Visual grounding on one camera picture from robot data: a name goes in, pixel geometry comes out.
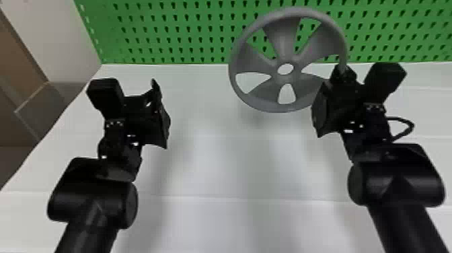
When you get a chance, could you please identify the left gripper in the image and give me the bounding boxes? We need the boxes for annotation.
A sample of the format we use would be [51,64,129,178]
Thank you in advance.
[122,78,172,150]

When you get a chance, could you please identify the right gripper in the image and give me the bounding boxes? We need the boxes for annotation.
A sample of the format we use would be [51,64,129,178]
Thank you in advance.
[311,64,368,139]

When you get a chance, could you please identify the grey wheel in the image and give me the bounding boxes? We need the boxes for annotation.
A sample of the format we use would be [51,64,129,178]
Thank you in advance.
[227,7,349,114]

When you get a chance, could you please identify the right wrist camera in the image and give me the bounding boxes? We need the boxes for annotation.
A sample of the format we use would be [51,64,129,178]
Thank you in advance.
[363,62,408,106]

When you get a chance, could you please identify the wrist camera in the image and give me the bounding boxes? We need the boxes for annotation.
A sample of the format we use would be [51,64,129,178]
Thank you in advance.
[363,62,408,106]
[85,77,126,120]

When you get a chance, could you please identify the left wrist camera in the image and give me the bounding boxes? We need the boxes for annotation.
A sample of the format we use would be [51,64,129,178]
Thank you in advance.
[85,77,126,120]

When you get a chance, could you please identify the black cable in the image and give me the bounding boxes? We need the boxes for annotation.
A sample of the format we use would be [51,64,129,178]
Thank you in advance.
[385,116,416,143]

